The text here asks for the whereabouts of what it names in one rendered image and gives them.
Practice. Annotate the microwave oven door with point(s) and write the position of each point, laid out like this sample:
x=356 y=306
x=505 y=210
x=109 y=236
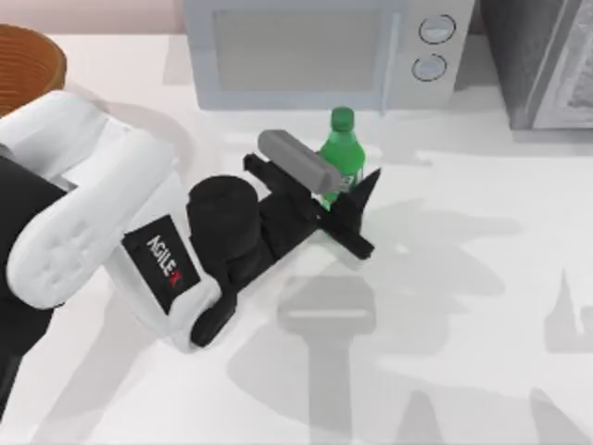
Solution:
x=296 y=51

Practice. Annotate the microwave knob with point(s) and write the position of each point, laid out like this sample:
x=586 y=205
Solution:
x=429 y=67
x=437 y=28

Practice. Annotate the green bottle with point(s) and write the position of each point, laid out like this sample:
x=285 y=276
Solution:
x=344 y=150

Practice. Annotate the pale microwave oven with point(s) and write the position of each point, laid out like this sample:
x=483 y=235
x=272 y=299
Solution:
x=417 y=88

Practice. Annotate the brown woven basket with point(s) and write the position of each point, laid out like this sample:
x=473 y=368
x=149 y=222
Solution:
x=28 y=65

